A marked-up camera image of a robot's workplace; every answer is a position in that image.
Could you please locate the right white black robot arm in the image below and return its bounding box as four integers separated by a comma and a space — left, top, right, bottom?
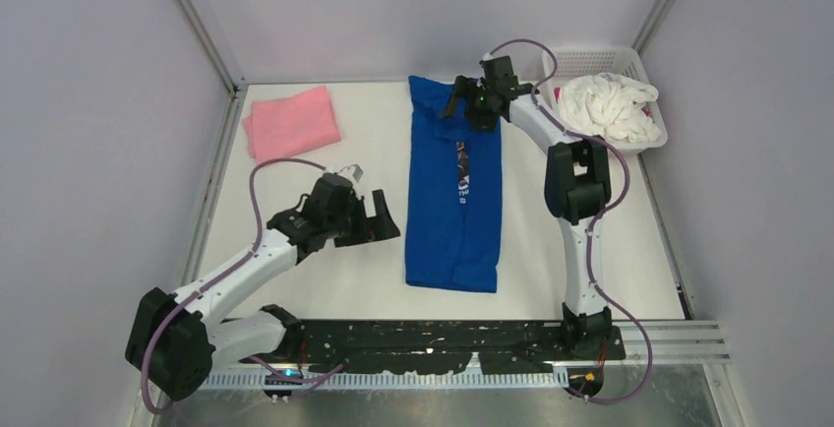
441, 56, 613, 359

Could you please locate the blue printed t shirt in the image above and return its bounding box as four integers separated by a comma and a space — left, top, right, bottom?
404, 76, 503, 293

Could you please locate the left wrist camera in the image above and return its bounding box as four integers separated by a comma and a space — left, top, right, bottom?
330, 163, 364, 186

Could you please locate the white crumpled t shirt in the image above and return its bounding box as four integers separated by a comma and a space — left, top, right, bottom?
557, 73, 662, 144

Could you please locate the white plastic laundry basket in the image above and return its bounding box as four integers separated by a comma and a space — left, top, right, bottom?
541, 46, 668, 154

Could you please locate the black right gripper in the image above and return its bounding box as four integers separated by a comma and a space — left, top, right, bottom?
439, 75, 498, 134

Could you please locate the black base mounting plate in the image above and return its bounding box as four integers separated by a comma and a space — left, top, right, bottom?
261, 319, 626, 375

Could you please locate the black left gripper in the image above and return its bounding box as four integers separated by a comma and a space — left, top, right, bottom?
326, 190, 398, 248

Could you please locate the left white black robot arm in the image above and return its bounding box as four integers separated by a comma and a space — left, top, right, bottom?
125, 172, 400, 401

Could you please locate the pink folded t shirt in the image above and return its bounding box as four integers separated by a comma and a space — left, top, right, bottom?
243, 86, 341, 164

